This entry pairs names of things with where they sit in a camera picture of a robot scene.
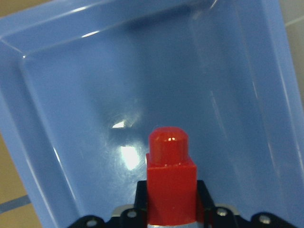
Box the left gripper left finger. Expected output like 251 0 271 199
69 180 148 228

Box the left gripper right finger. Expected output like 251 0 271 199
196 180 295 228

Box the red block from tray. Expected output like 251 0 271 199
146 126 197 226

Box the blue plastic tray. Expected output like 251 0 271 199
0 0 304 228

